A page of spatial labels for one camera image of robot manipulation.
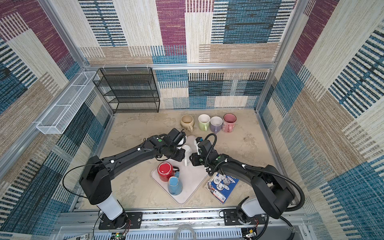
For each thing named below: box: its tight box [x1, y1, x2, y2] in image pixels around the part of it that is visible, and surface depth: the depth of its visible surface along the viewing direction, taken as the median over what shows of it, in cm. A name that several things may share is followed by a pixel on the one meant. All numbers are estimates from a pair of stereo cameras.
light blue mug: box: [167, 171, 183, 196], surface depth 79 cm
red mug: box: [157, 161, 180, 182], surface depth 83 cm
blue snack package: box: [207, 172, 240, 204], surface depth 83 cm
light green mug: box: [198, 114, 211, 132], surface depth 104 cm
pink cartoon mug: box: [222, 113, 237, 133], surface depth 103 cm
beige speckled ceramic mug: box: [180, 114, 194, 133], surface depth 105 cm
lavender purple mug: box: [210, 116, 223, 134], surface depth 105 cm
